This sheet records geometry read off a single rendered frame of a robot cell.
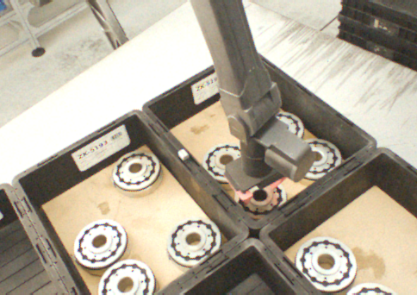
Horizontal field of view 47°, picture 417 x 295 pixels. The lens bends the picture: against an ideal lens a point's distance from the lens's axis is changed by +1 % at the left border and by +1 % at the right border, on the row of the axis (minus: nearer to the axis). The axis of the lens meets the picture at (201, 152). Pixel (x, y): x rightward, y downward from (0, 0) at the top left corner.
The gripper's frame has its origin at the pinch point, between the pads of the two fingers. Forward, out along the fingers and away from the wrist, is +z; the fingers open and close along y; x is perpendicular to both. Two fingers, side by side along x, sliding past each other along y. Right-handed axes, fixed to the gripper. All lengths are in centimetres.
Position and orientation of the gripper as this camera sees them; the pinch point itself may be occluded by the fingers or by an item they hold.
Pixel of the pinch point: (258, 192)
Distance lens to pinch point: 93.7
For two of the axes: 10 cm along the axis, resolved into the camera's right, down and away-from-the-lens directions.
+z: 1.1, 6.1, 7.9
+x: -5.0, -6.5, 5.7
